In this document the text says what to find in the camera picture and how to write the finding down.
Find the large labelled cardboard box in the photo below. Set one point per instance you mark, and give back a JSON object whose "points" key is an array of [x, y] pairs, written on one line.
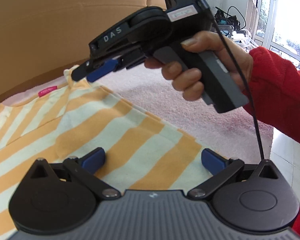
{"points": [[52, 30]]}

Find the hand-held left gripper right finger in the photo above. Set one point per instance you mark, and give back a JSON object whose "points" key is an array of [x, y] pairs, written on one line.
{"points": [[213, 161]]}

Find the red black equipment in background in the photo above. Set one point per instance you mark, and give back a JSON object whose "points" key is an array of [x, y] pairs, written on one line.
{"points": [[227, 17]]}

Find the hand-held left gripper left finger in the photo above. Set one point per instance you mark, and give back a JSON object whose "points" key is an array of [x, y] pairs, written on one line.
{"points": [[93, 160]]}

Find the pink fluffy blanket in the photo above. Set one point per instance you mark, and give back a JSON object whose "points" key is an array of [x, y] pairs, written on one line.
{"points": [[177, 100]]}

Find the person's right hand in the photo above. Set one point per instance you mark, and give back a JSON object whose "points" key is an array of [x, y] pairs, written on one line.
{"points": [[230, 52]]}

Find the person's right forearm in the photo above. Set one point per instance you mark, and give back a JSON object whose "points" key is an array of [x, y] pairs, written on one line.
{"points": [[282, 92]]}

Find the orange striped shirt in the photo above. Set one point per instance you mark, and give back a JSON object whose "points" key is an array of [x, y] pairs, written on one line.
{"points": [[115, 130]]}

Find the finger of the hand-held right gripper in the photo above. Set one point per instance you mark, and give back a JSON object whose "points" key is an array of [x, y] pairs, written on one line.
{"points": [[101, 71], [78, 73]]}

